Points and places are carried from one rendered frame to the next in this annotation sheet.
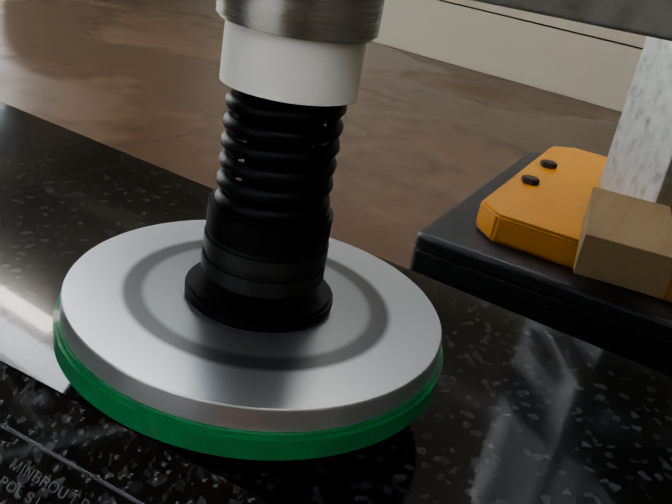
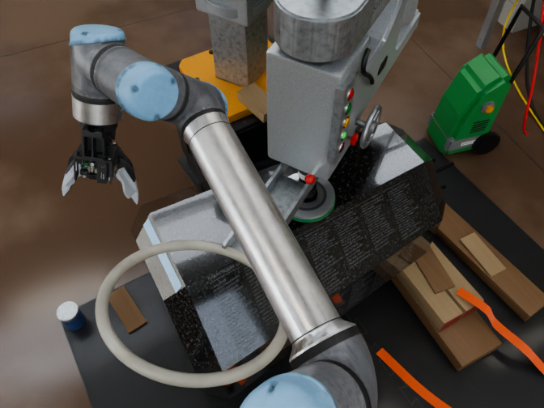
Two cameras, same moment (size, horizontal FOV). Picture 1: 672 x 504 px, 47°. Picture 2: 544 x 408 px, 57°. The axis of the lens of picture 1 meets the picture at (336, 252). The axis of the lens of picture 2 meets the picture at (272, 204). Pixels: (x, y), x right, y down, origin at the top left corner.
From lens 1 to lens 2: 164 cm
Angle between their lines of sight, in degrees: 50
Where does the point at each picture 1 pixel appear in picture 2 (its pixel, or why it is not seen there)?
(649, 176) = (241, 75)
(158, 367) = (321, 210)
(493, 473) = (335, 184)
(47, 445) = (306, 231)
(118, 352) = (316, 214)
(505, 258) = (238, 126)
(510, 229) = (231, 118)
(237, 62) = not seen: hidden behind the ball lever
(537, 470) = (337, 178)
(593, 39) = not seen: outside the picture
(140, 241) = not seen: hidden behind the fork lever
